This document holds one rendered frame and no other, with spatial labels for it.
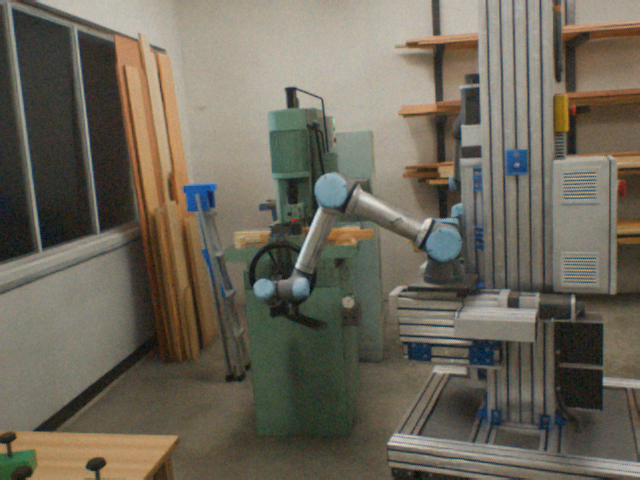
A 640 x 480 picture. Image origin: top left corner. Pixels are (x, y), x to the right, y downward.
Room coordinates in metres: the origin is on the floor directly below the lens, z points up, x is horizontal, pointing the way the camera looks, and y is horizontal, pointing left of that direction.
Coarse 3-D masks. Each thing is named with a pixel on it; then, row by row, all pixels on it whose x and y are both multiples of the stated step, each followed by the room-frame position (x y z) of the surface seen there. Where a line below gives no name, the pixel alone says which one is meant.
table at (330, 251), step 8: (328, 240) 2.82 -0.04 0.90; (232, 248) 2.77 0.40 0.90; (248, 248) 2.75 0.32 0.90; (256, 248) 2.74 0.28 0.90; (328, 248) 2.68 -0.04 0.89; (336, 248) 2.68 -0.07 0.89; (344, 248) 2.67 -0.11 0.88; (352, 248) 2.66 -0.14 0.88; (360, 248) 2.85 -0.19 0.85; (232, 256) 2.75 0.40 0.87; (240, 256) 2.74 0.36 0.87; (248, 256) 2.74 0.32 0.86; (264, 256) 2.73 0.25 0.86; (320, 256) 2.69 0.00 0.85; (328, 256) 2.68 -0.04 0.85; (336, 256) 2.68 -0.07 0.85; (344, 256) 2.67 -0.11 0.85; (352, 256) 2.66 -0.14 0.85; (272, 264) 2.63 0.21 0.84
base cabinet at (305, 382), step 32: (320, 288) 2.69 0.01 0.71; (352, 288) 3.16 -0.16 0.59; (256, 320) 2.73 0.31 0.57; (288, 320) 2.71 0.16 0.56; (320, 320) 2.69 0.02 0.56; (256, 352) 2.74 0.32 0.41; (288, 352) 2.71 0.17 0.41; (320, 352) 2.69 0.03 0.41; (352, 352) 2.99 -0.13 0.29; (256, 384) 2.74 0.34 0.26; (288, 384) 2.71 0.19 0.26; (320, 384) 2.69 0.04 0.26; (352, 384) 2.91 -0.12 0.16; (256, 416) 2.74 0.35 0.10; (288, 416) 2.72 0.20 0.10; (320, 416) 2.69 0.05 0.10; (352, 416) 2.84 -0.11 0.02
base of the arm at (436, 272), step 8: (456, 256) 2.18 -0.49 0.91; (432, 264) 2.19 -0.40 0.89; (440, 264) 2.17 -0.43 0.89; (448, 264) 2.17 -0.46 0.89; (456, 264) 2.18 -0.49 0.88; (424, 272) 2.23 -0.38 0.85; (432, 272) 2.18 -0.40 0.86; (440, 272) 2.16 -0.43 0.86; (448, 272) 2.16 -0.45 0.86; (456, 272) 2.17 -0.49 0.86; (464, 272) 2.21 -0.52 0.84; (424, 280) 2.21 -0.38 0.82; (432, 280) 2.17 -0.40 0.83; (440, 280) 2.16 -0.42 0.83; (448, 280) 2.15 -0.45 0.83; (456, 280) 2.16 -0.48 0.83; (464, 280) 2.19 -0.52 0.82
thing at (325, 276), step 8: (336, 264) 2.74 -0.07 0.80; (344, 264) 2.87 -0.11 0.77; (248, 272) 2.74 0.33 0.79; (256, 272) 2.73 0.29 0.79; (264, 272) 2.73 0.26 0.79; (272, 272) 2.72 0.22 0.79; (320, 272) 2.69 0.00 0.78; (328, 272) 2.68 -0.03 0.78; (336, 272) 2.68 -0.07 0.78; (344, 272) 2.86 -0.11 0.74; (248, 280) 2.74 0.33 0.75; (256, 280) 2.73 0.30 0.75; (320, 280) 2.69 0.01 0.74; (328, 280) 2.68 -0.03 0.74; (336, 280) 2.68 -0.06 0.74; (248, 288) 2.74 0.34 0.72
